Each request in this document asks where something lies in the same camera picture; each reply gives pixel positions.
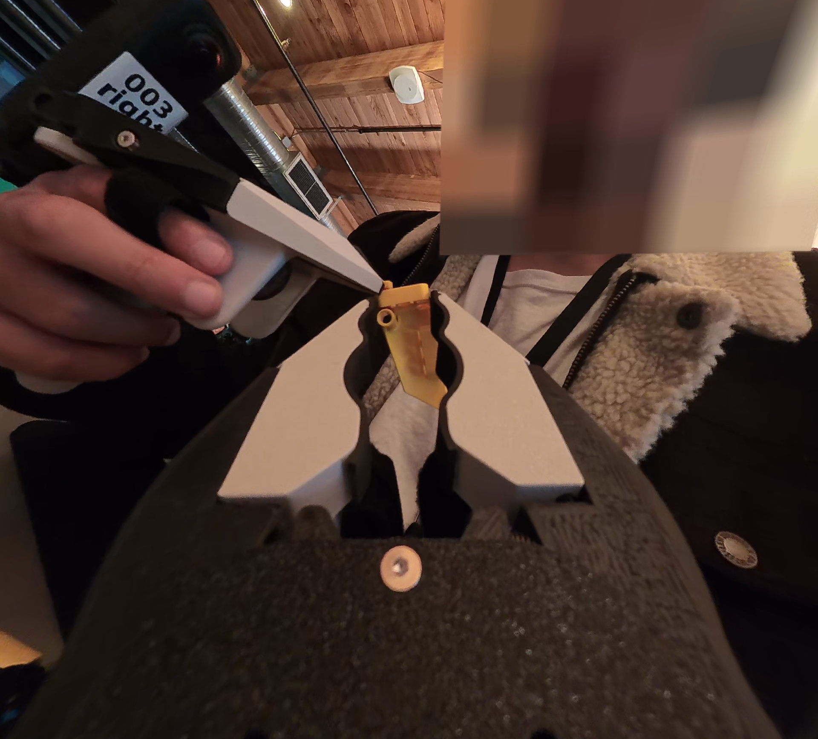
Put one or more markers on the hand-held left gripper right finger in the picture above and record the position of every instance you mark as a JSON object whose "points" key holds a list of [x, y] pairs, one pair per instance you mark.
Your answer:
{"points": [[505, 426]]}

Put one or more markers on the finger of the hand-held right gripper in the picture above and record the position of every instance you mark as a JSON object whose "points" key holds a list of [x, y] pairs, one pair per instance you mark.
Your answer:
{"points": [[287, 228], [265, 320]]}

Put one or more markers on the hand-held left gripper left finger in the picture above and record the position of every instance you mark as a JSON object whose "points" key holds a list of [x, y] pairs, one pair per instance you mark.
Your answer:
{"points": [[307, 426]]}

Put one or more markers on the yellow brick panel piece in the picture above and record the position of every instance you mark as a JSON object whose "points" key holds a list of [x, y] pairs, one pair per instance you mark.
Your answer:
{"points": [[415, 362]]}

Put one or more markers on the person's right hand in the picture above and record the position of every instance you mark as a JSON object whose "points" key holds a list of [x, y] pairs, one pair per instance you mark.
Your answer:
{"points": [[76, 279]]}

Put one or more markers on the white vent grille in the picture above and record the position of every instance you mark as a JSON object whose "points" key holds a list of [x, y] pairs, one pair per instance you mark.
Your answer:
{"points": [[307, 186]]}

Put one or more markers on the white ceiling speaker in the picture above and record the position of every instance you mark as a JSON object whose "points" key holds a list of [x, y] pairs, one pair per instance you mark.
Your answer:
{"points": [[404, 86]]}

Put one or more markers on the dark sherpa-lined jacket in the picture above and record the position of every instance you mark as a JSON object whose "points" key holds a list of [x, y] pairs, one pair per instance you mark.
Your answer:
{"points": [[735, 432]]}

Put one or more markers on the silver spiral duct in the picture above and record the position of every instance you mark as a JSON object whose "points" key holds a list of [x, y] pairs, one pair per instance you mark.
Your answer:
{"points": [[255, 132]]}

